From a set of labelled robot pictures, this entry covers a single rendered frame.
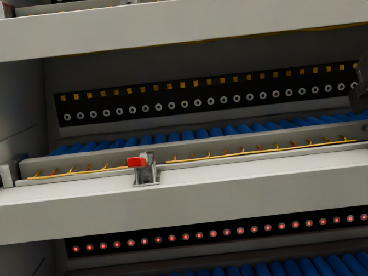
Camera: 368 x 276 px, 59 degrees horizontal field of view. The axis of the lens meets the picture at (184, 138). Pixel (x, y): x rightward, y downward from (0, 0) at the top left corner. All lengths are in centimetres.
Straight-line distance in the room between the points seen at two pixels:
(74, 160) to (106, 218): 9
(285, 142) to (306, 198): 8
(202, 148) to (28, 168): 21
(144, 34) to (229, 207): 21
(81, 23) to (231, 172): 23
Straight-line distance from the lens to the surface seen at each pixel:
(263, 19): 40
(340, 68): 56
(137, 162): 28
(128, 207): 35
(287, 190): 36
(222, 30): 39
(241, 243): 52
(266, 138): 41
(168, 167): 38
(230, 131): 45
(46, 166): 43
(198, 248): 51
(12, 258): 47
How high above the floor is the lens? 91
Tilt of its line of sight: 7 degrees up
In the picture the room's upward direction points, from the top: 6 degrees counter-clockwise
